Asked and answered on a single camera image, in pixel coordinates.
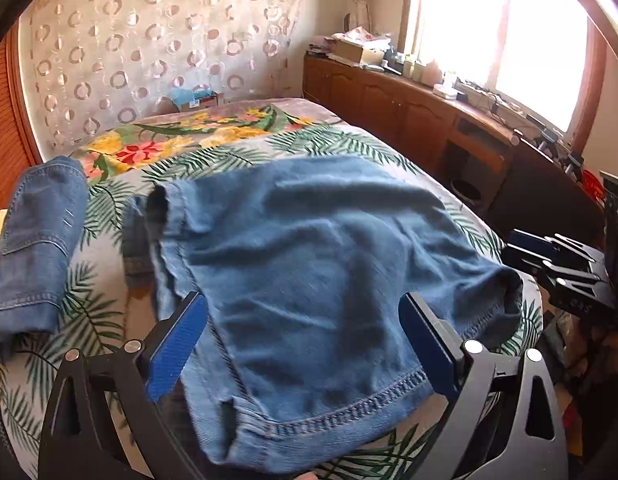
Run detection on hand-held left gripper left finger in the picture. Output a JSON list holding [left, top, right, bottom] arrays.
[[38, 290, 210, 480]]

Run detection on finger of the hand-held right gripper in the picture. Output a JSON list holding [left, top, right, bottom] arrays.
[[504, 247, 614, 313], [506, 229, 602, 266]]

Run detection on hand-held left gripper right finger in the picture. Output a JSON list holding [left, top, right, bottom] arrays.
[[398, 291, 570, 480]]

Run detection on light blue jeans pants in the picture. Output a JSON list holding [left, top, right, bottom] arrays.
[[121, 155, 526, 476]]

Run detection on mid blue jeans pants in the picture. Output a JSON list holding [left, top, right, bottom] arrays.
[[0, 155, 90, 363]]

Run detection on red bag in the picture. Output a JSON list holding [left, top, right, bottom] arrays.
[[581, 170, 608, 206]]

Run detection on leaf-print bedsheet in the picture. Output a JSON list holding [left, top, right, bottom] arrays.
[[0, 125, 544, 480]]

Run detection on black trash bin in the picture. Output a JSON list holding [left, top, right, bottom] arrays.
[[451, 177, 482, 208]]

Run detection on white power strip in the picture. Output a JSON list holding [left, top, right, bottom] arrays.
[[456, 82, 496, 107]]

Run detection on bright window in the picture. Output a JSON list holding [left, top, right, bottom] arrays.
[[399, 0, 594, 136]]

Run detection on long wooden cabinet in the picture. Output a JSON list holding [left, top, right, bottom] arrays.
[[303, 54, 610, 236]]

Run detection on floral blanket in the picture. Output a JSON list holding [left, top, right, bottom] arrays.
[[71, 97, 344, 181]]

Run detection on small cardboard box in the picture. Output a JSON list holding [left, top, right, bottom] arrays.
[[181, 92, 220, 111]]

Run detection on blue plastic bag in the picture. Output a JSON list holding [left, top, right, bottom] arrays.
[[170, 86, 212, 111]]

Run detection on beige cardboard box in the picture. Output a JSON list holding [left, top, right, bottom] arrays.
[[334, 39, 370, 64]]

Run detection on pink printed bag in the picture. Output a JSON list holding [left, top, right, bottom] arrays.
[[334, 26, 390, 44]]

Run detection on wooden slatted headboard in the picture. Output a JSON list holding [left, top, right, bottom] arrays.
[[0, 30, 44, 211]]

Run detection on beige window curtain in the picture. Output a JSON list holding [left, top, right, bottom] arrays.
[[346, 0, 414, 46]]

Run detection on circle-patterned sheer curtain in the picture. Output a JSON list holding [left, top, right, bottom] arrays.
[[19, 0, 310, 156]]

